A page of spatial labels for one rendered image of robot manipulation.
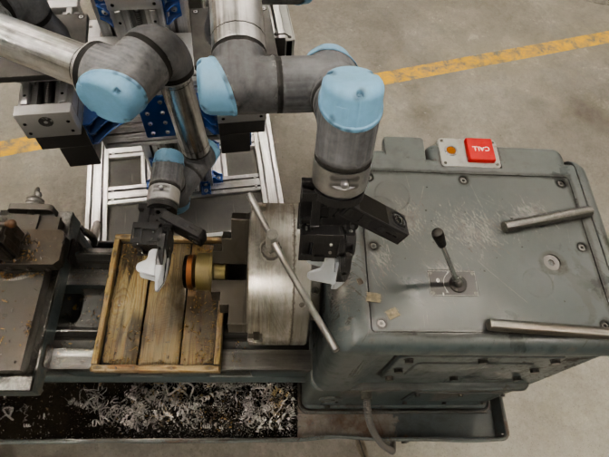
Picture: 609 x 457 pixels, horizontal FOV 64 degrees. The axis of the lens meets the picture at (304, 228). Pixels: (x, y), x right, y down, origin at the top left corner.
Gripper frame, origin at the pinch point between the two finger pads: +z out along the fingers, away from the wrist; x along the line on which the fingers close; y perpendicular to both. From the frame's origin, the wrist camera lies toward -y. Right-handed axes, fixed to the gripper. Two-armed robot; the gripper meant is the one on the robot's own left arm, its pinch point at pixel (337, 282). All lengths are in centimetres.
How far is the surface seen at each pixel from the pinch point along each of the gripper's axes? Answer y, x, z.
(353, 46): -38, -243, 59
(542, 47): -161, -251, 57
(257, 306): 13.3, -7.2, 15.6
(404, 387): -23, -9, 49
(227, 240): 20.1, -22.8, 13.3
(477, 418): -54, -16, 81
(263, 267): 12.4, -11.9, 9.6
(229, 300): 19.4, -13.3, 21.6
